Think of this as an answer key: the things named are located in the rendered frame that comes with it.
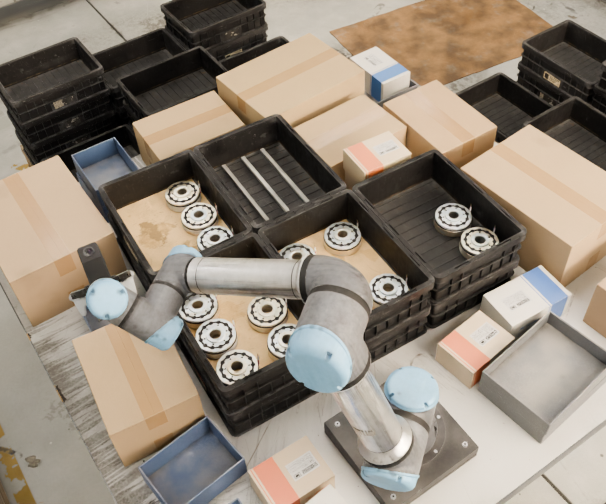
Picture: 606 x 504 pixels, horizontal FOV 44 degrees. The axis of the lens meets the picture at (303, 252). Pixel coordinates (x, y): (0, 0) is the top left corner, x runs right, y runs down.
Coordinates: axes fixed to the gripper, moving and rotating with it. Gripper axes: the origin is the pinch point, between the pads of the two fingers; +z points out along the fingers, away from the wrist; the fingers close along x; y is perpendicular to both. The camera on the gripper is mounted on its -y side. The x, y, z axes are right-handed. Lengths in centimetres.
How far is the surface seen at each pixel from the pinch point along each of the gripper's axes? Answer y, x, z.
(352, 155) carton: -6, 79, 24
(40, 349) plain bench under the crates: 12.2, -21.6, 35.4
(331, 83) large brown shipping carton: -31, 92, 52
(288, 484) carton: 57, 21, -18
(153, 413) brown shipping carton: 32.2, -0.4, -6.2
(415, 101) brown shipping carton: -15, 113, 42
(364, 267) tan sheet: 23, 65, 8
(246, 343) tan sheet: 27.8, 26.9, 2.9
